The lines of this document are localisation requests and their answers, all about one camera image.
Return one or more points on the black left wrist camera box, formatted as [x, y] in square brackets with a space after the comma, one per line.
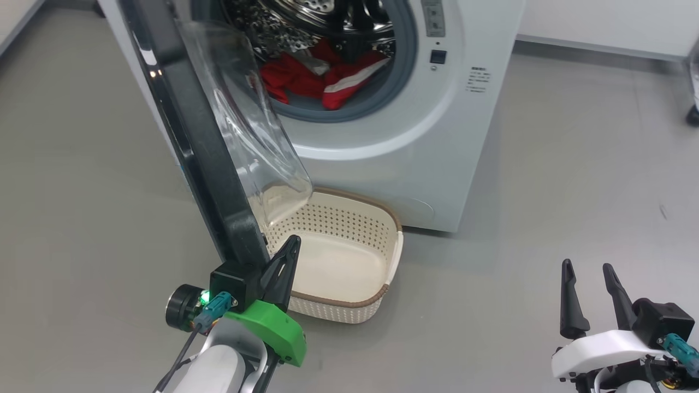
[232, 284]

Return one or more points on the cream perforated laundry basket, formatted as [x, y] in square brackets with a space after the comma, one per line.
[344, 267]

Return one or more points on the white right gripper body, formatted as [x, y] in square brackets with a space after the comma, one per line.
[595, 349]

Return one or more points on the red white garment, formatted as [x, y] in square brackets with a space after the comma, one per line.
[349, 82]
[289, 79]

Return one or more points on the metal leg with caster wheel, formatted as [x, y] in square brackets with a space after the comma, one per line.
[693, 112]

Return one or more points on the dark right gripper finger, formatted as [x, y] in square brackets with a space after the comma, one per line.
[572, 311]
[622, 305]

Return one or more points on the dark round washer door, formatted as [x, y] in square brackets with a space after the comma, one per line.
[202, 153]

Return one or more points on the white furniture panel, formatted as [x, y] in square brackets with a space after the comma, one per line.
[600, 22]

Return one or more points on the white front-load washing machine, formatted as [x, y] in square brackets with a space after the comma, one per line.
[437, 164]

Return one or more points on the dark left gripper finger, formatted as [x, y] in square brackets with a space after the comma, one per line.
[278, 284]

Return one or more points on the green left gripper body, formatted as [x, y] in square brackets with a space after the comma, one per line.
[278, 330]

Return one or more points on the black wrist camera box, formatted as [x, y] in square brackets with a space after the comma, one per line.
[663, 319]
[232, 284]

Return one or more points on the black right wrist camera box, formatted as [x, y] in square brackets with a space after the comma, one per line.
[663, 319]

